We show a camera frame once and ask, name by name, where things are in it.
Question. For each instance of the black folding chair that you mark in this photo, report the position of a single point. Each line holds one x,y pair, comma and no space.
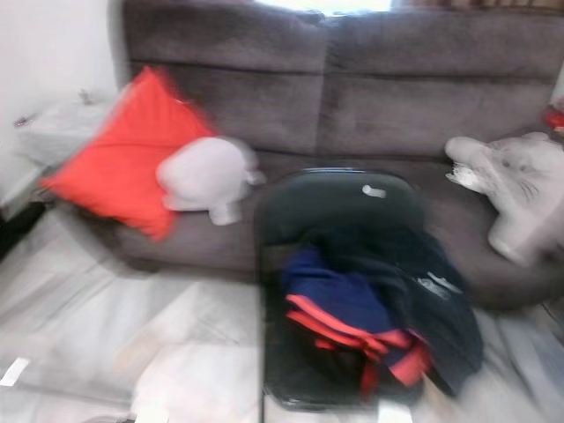
344,198

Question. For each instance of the red cushion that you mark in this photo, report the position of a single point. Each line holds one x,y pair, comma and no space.
119,163

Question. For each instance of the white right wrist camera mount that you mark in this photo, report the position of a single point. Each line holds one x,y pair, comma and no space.
389,412

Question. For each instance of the red fire extinguisher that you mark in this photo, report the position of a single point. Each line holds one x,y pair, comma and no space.
555,117

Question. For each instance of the grey Totoro plush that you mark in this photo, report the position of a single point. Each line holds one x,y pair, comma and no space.
515,185

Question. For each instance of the dark grey sofa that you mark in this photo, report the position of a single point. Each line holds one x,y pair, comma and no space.
388,97

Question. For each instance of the dark navy polo shirt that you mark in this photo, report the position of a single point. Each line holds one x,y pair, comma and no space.
414,264

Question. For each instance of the grey round plush pillow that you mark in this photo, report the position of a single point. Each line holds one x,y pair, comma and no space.
207,174

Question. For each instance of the lace covered side table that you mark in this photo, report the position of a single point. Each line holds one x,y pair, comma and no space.
53,128

